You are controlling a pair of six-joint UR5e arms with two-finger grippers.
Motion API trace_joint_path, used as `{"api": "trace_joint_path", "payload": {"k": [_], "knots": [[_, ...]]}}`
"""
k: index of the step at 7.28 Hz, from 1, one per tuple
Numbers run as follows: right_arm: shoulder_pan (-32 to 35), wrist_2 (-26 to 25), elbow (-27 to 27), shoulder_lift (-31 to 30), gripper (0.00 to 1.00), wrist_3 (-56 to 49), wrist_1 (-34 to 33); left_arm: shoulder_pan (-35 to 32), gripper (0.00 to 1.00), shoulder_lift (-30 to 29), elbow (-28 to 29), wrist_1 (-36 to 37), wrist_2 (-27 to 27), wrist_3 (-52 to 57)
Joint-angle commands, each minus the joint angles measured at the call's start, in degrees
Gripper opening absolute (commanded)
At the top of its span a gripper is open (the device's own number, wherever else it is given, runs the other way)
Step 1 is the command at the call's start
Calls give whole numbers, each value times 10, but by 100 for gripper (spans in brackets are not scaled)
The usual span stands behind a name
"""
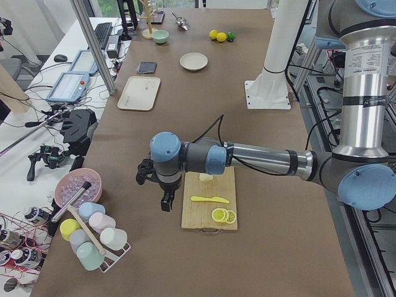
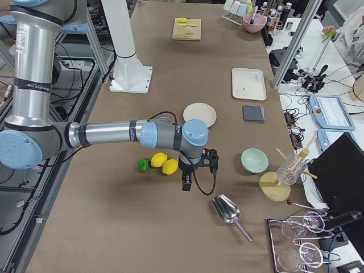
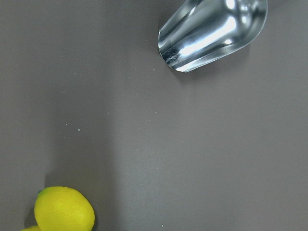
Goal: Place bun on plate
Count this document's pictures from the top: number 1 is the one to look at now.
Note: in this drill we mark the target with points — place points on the white cup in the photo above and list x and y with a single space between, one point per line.
114 238

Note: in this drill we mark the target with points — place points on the yellow lemon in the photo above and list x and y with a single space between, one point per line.
213 34
221 37

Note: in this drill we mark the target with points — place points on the metal rod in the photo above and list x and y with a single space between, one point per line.
29 133

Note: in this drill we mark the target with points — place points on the beige rectangular tray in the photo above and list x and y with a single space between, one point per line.
139 93

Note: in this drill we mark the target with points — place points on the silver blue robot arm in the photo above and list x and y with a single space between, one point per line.
356 169

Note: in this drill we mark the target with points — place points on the beige round plate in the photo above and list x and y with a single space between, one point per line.
193 61

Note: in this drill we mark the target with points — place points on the lemon slice back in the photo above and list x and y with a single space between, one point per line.
231 218

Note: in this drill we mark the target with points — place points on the grey folded cloth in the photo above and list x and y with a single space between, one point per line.
146 67

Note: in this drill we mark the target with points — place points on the wooden mug tree stand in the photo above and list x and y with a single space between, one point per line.
149 11

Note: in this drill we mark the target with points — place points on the mint green cup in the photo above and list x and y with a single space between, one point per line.
89 256

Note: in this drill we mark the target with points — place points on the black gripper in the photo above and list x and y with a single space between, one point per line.
169 185

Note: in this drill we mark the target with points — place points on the yellow cup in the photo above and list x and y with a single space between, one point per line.
67 227

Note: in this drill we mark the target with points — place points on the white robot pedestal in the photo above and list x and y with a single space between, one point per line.
269 91

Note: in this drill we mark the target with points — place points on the aluminium frame post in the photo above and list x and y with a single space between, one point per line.
89 34

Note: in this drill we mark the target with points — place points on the pink cup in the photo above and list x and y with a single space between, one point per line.
99 221

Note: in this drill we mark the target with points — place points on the yellow lemon left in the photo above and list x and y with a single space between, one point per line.
213 34

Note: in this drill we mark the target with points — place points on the metal black-tipped muddler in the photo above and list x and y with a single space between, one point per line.
56 217

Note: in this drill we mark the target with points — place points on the teach pendant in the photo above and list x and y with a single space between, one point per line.
69 87
84 62

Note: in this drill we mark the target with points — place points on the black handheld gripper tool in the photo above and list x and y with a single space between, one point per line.
52 157

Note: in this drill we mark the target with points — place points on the yellow plastic knife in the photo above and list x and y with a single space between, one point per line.
214 199

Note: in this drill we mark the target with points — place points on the lemon slice front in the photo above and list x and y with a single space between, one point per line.
220 215

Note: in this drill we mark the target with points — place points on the grey cup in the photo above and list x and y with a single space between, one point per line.
77 238

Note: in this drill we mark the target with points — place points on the black keyboard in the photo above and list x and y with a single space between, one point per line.
102 33

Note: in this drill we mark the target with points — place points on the black computer mouse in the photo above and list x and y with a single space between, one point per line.
60 58

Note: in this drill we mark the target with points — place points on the teach pendant far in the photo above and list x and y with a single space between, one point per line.
84 62

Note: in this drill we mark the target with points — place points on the blue cup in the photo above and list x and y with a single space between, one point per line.
87 209

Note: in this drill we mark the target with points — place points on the white steamed bun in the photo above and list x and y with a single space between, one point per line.
204 177

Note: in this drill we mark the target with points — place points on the yellow lemon right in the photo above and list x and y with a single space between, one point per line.
221 37

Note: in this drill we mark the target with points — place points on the white cup rack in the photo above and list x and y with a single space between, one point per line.
111 257

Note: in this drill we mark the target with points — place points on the lemon slice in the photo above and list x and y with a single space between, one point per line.
220 215
231 218

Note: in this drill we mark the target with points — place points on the pink bowl with ice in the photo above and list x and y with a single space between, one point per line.
73 181

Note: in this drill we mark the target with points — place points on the mint green bowl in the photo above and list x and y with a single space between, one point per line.
160 36

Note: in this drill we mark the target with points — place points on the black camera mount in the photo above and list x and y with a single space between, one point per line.
77 129

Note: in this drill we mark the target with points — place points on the teach pendant near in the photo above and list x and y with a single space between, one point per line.
69 87

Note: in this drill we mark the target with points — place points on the metal scoop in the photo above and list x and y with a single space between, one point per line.
181 22

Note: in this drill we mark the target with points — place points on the bamboo cutting board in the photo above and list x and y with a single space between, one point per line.
198 215

